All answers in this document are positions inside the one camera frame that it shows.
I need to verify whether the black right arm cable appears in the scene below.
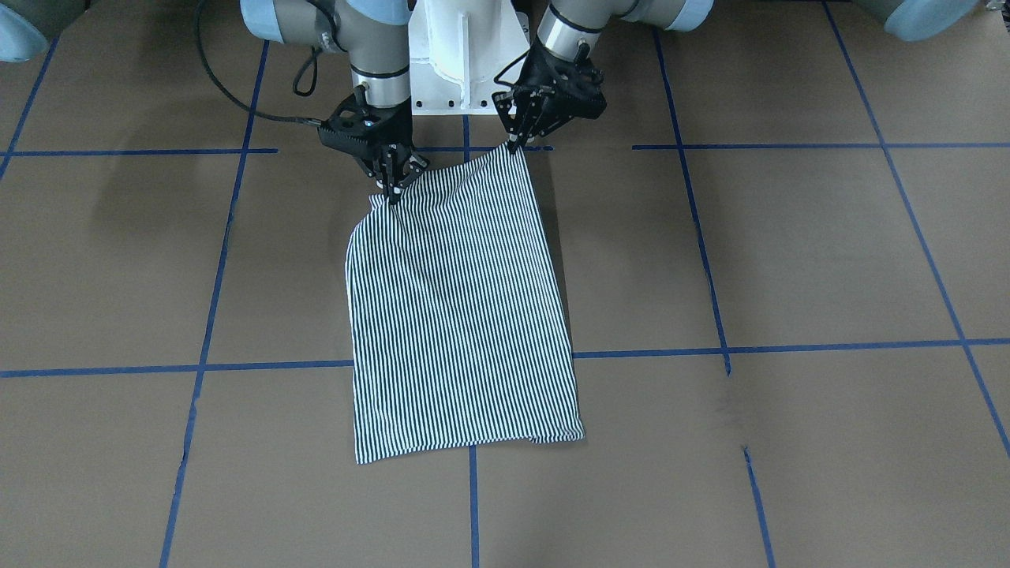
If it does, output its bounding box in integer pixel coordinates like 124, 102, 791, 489
194, 0, 324, 127

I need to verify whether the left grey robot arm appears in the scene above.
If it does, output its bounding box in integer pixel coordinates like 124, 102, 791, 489
493, 1, 715, 152

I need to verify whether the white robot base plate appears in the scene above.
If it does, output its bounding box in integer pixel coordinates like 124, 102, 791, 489
409, 1, 529, 116

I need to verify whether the navy white striped polo shirt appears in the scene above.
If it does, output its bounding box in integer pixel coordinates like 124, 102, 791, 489
344, 145, 585, 465

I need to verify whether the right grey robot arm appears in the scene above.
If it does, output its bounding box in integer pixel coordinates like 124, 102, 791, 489
193, 1, 428, 206

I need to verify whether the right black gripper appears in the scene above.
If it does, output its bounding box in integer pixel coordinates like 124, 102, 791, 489
317, 93, 430, 206

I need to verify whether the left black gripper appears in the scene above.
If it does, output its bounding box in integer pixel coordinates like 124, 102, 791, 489
492, 39, 607, 155

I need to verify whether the brown paper table cover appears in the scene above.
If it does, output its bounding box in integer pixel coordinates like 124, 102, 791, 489
2, 1, 1008, 567

